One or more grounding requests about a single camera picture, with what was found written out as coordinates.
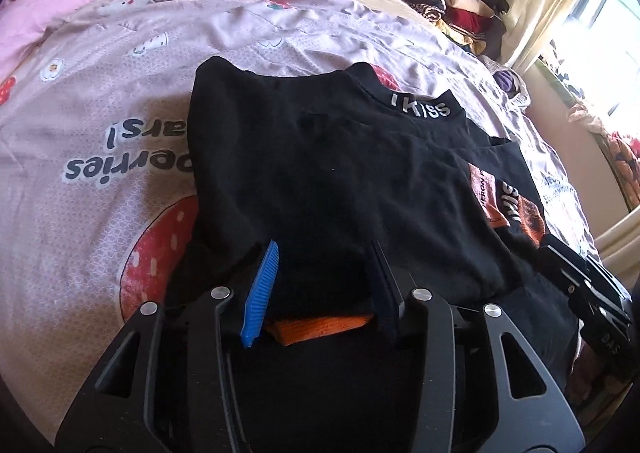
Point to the pink strawberry printed quilt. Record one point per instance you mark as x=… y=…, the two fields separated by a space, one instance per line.
x=100 y=133

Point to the window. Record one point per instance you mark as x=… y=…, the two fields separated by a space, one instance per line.
x=600 y=43

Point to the clothes heap on windowsill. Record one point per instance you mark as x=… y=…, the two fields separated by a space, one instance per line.
x=617 y=153

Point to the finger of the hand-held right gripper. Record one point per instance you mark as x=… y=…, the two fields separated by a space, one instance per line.
x=562 y=255

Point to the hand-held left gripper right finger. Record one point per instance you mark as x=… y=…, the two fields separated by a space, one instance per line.
x=385 y=288

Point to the black sweater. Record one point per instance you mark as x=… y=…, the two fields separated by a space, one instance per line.
x=325 y=173

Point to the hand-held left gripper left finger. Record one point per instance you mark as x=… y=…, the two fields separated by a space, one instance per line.
x=260 y=293

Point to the plain pink blanket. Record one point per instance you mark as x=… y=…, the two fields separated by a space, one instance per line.
x=55 y=18

